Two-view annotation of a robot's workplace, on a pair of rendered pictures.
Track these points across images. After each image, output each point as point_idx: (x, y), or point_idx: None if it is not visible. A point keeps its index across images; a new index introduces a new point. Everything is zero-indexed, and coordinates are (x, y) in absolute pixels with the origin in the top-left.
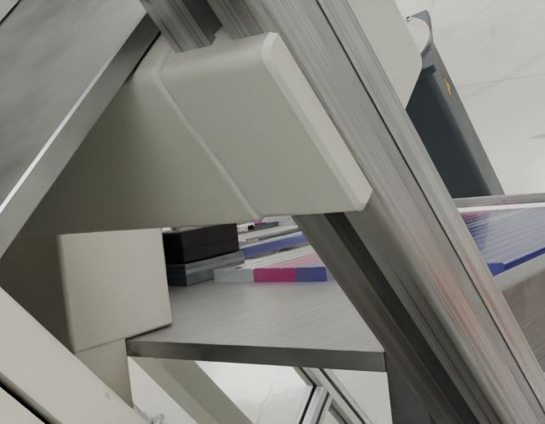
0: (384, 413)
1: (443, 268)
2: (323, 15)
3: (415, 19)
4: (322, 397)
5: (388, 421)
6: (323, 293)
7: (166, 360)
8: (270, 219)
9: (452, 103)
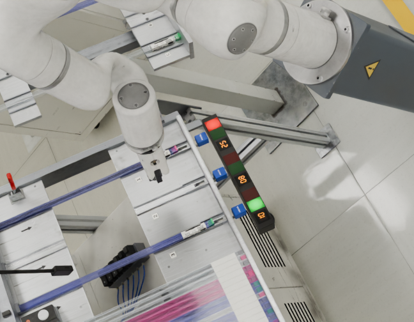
0: (343, 109)
1: None
2: None
3: (349, 34)
4: (259, 144)
5: (340, 117)
6: None
7: (174, 91)
8: (188, 142)
9: (370, 78)
